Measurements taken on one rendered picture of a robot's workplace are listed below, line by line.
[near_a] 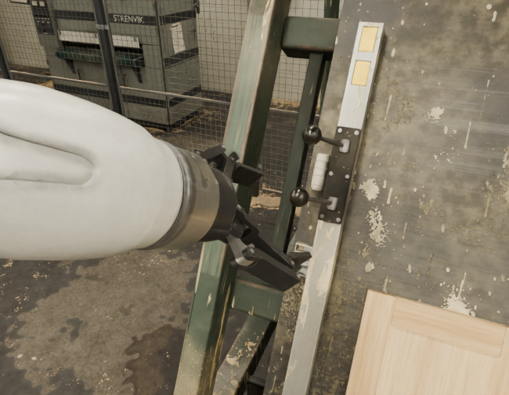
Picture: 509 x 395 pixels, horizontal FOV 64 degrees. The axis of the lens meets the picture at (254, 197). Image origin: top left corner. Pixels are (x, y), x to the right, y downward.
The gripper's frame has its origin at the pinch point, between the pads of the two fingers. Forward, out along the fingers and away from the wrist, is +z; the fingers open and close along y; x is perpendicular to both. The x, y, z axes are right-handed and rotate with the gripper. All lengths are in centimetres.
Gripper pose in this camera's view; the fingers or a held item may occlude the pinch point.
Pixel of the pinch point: (274, 217)
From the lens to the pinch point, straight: 55.4
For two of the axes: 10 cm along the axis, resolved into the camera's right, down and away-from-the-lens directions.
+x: -7.6, 5.7, 3.1
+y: -4.7, -8.1, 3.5
